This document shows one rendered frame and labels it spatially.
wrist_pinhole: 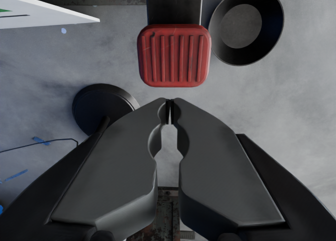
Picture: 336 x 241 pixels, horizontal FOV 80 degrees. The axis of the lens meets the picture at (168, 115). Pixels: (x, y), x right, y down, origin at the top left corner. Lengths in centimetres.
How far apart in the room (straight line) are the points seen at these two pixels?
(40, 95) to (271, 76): 119
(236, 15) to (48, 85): 96
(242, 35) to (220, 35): 9
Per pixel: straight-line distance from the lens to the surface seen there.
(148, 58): 20
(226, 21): 98
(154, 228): 143
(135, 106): 108
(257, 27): 103
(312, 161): 159
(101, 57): 105
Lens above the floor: 95
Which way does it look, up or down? 58 degrees down
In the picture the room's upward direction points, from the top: 177 degrees counter-clockwise
